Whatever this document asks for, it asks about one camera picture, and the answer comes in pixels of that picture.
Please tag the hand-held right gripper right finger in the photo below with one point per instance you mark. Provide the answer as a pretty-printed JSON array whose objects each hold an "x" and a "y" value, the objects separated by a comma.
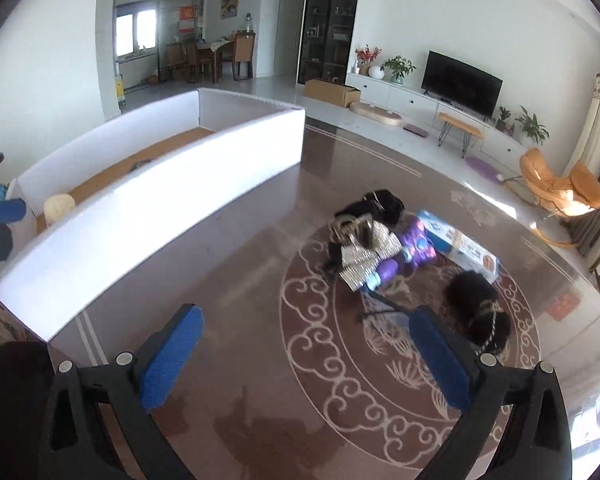
[{"x": 440, "y": 360}]

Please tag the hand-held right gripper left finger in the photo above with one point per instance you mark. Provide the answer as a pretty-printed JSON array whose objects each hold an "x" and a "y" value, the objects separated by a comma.
[{"x": 172, "y": 355}]

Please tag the cream knitted cloth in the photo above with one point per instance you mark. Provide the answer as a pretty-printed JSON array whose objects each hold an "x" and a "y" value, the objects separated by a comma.
[{"x": 59, "y": 208}]

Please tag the white storage box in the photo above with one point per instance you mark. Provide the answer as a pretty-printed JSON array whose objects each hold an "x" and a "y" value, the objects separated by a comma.
[{"x": 130, "y": 230}]

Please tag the black scrunchie with pearls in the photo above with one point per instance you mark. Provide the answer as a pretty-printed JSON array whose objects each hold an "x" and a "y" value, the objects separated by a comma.
[{"x": 475, "y": 305}]

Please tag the floral patterned cloth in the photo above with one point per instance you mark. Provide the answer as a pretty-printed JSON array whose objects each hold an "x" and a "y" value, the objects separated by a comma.
[{"x": 0, "y": 310}]

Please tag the thin black headband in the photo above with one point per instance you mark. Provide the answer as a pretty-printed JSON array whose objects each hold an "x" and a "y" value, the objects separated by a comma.
[{"x": 385, "y": 310}]

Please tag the purple hair accessory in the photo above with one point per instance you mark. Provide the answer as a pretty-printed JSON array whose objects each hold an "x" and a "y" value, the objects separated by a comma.
[{"x": 412, "y": 250}]

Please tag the blue and white box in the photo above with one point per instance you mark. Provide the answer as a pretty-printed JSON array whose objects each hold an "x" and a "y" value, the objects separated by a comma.
[{"x": 462, "y": 247}]

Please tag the silver sequin bow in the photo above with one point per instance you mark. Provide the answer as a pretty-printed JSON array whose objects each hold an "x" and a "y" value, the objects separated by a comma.
[{"x": 370, "y": 257}]

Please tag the black fluffy hair clip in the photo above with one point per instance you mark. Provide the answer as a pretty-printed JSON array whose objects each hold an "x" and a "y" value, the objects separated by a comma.
[{"x": 380, "y": 204}]

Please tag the person's dark clothing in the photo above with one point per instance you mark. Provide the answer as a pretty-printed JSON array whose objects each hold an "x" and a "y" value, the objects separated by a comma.
[{"x": 10, "y": 410}]

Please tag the purple floor mat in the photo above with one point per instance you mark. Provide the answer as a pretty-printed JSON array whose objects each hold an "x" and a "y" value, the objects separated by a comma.
[{"x": 482, "y": 167}]

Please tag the orange lounge chair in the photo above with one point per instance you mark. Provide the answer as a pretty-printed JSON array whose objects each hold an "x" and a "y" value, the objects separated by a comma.
[{"x": 545, "y": 185}]

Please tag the wooden dining chair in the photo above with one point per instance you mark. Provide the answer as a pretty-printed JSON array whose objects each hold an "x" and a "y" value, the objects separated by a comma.
[
  {"x": 182, "y": 60},
  {"x": 243, "y": 55}
]

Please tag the wooden bench with metal legs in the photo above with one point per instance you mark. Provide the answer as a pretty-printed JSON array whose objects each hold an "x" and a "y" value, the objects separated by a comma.
[{"x": 460, "y": 125}]

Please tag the tall leafy potted plant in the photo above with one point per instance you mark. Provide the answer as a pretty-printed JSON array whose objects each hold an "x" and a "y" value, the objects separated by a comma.
[{"x": 532, "y": 127}]

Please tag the small green potted plant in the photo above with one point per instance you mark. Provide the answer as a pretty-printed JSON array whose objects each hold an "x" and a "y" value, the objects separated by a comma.
[{"x": 503, "y": 115}]

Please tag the beige oval floor pad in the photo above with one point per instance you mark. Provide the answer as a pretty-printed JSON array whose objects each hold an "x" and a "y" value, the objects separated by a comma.
[{"x": 377, "y": 114}]

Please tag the white television cabinet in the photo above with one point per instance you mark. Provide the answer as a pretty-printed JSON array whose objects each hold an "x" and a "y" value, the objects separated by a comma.
[{"x": 410, "y": 100}]

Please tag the red window poster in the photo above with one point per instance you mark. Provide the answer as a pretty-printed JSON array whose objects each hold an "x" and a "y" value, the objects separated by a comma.
[{"x": 187, "y": 20}]

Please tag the wooden dining table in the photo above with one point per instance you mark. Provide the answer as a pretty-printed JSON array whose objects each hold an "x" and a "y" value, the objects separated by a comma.
[{"x": 217, "y": 50}]

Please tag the black television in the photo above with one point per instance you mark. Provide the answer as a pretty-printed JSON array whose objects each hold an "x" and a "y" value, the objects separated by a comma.
[{"x": 460, "y": 82}]

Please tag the brown cardboard box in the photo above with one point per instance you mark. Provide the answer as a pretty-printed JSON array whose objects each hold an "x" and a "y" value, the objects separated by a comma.
[{"x": 330, "y": 92}]

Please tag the white round vase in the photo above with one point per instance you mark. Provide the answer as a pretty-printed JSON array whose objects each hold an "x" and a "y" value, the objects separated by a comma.
[{"x": 376, "y": 72}]

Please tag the bushy green potted plant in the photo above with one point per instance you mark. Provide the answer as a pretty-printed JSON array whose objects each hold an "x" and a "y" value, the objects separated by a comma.
[{"x": 397, "y": 66}]

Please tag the red flower arrangement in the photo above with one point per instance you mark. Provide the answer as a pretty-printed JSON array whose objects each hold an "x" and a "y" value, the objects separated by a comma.
[{"x": 367, "y": 55}]

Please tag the dark glass display cabinet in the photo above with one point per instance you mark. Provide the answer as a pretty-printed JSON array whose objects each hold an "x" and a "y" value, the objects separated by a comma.
[{"x": 330, "y": 20}]

